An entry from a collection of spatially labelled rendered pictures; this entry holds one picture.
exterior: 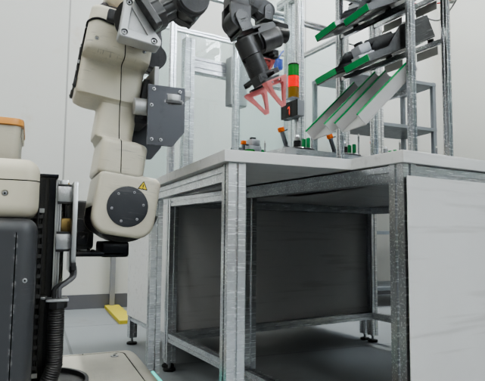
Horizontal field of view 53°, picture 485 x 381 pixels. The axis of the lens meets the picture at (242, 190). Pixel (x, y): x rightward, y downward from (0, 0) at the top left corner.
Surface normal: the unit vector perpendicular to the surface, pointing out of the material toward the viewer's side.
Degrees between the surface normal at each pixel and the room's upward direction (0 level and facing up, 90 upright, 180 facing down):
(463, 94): 90
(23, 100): 90
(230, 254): 90
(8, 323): 90
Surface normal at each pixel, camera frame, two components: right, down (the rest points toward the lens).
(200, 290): 0.51, -0.07
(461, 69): -0.92, -0.04
